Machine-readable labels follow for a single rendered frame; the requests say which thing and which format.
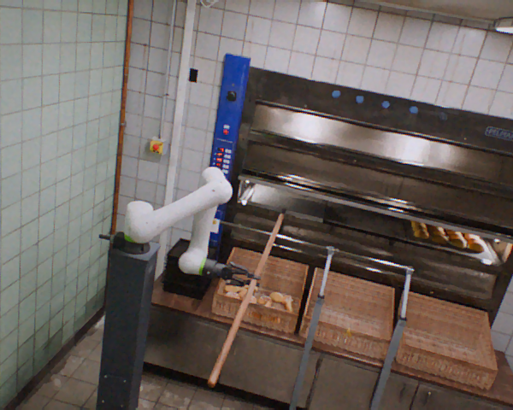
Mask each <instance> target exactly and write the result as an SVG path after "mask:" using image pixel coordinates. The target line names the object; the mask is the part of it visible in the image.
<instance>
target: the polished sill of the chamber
mask: <svg viewBox="0 0 513 410"><path fill-rule="evenodd" d="M245 203H246V202H244V201H240V200H238V204H237V207H238V208H243V209H247V210H250V211H254V212H257V213H260V214H266V215H270V216H274V217H276V218H279V216H280V212H277V211H274V210H271V209H266V208H260V207H257V206H254V205H247V204H245ZM283 219H284V220H290V221H294V222H297V223H300V224H307V225H311V226H316V227H320V228H323V229H328V230H331V231H336V232H340V233H344V234H347V235H351V236H354V237H360V238H363V239H367V240H371V241H375V242H378V243H384V244H387V245H391V246H394V247H398V248H401V249H407V250H413V251H418V252H422V253H425V254H429V255H435V256H438V257H442V258H446V259H449V260H453V261H459V262H463V263H467V264H470V265H474V266H478V267H484V268H487V269H491V270H493V271H497V272H501V271H502V268H503V267H502V265H501V264H499V263H496V262H492V261H486V260H482V259H479V258H476V257H473V256H468V255H462V254H459V253H455V252H451V251H448V250H444V249H437V248H434V247H430V246H427V245H423V244H419V243H414V242H411V241H406V240H403V239H399V238H395V237H389V236H386V235H383V234H380V233H375V232H371V231H365V230H362V229H358V228H356V227H352V226H348V225H338V224H334V223H332V222H328V221H325V220H323V221H322V223H321V222H318V221H313V220H308V219H305V218H301V217H298V216H294V215H290V214H286V215H285V218H283Z"/></svg>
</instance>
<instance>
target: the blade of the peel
mask: <svg viewBox="0 0 513 410"><path fill-rule="evenodd" d="M245 204H247V205H254V206H257V207H260V208H266V209H271V210H274V211H277V212H280V211H281V209H283V208H285V209H286V213H287V214H290V215H294V216H298V217H301V218H305V219H308V220H313V221H318V222H321V223H322V221H323V217H324V213H325V209H326V205H325V204H321V203H318V202H312V201H308V200H304V199H301V198H296V197H294V196H288V195H284V194H280V193H276V192H273V191H270V190H263V189H259V188H255V190H254V191H253V192H252V193H251V195H250V196H249V198H248V199H247V200H246V203H245Z"/></svg>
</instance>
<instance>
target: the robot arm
mask: <svg viewBox="0 0 513 410"><path fill-rule="evenodd" d="M232 194H233V189H232V186H231V185H230V184H229V183H228V182H227V181H226V180H225V177H224V175H223V173H222V171H221V170H220V169H219V168H218V167H208V168H206V169H204V170H203V172H202V174H201V177H200V181H199V186H198V190H196V191H194V192H192V193H191V194H190V195H188V196H185V197H183V198H182V199H180V200H179V201H177V202H174V203H172V204H170V205H167V206H164V207H162V208H159V209H157V210H154V211H153V209H152V205H150V204H149V203H146V202H130V203H129V204H128V205H127V206H126V213H125V223H124V231H119V232H117V233H116V234H115V235H112V236H108V235H103V234H99V238H102V239H106V240H110V242H111V243H112V244H113V249H121V250H122V251H124V252H126V253H128V254H131V255H143V254H146V253H148V252H150V241H151V239H153V238H154V237H156V236H158V235H159V234H161V233H162V232H164V231H166V230H167V229H168V228H170V227H172V226H174V225H177V224H178V223H180V222H181V221H183V220H186V219H188V218H190V217H192V216H193V215H195V214H196V222H195V226H194V231H193V234H192V240H191V243H190V245H189V248H188V250H187V251H186V252H185V253H184V254H183V255H182V256H181V257H180V258H179V262H178V265H179V268H180V270H181V271H182V272H185V273H192V274H197V275H201V276H205V277H207V278H214V277H215V278H218V279H223V280H224V281H225V282H226V285H235V286H238V287H244V286H245V285H246V284H248V285H250V283H251V281H250V280H246V281H244V280H243V279H241V278H237V277H236V276H235V275H234V274H238V275H245V276H247V278H253V279H256V280H258V281H260V280H261V278H262V277H259V276H257V275H255V273H252V272H249V271H248V268H247V267H245V266H241V265H238V264H236V263H233V262H232V261H231V262H230V263H229V264H228V265H224V264H221V263H217V261H213V260H210V259H207V258H206V257H207V254H208V244H209V234H210V230H211V226H212V224H213V220H214V217H215V213H216V210H217V208H218V205H222V204H224V203H226V202H228V201H229V199H230V198H231V196H232ZM231 267H235V268H237V269H238V270H236V269H232V268H231ZM240 270H241V271H240ZM229 279H230V280H232V281H236V282H237V283H236V282H232V281H228V280H229Z"/></svg>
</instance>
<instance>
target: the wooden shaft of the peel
mask: <svg viewBox="0 0 513 410"><path fill-rule="evenodd" d="M284 216H285V215H284V214H280V216H279V218H278V220H277V222H276V224H275V228H274V231H273V233H272V235H271V237H270V239H269V241H268V244H267V246H266V248H265V250H264V252H263V254H262V258H261V260H260V261H259V263H258V265H257V267H256V272H255V275H257V276H260V274H261V271H262V268H263V266H264V263H265V262H266V260H267V258H268V254H269V252H270V250H271V248H272V246H273V243H274V240H275V236H276V234H277V231H278V230H279V228H280V224H281V222H282V220H283V218H284ZM256 285H257V280H256V279H252V280H251V283H250V285H249V288H248V290H247V291H246V294H245V297H244V299H243V301H242V303H241V305H240V308H239V310H238V312H237V314H236V316H235V320H234V322H233V326H232V328H231V330H230V332H229V334H228V336H227V339H226V341H225V342H224V345H223V347H222V349H221V352H220V354H219V357H218V359H217V361H216V363H215V366H214V368H213V371H212V373H211V374H210V376H209V379H208V382H207V385H208V386H209V387H214V386H215V383H216V381H217V379H218V377H219V375H220V372H221V369H222V368H223V365H224V363H225V361H226V358H227V355H228V353H229V350H230V348H231V347H232V344H233V339H234V336H235V335H236V332H237V330H238V328H239V325H240V322H241V320H242V318H243V316H244V313H245V310H246V308H247V307H248V304H249V302H250V299H251V297H252V294H253V292H254V289H255V288H256Z"/></svg>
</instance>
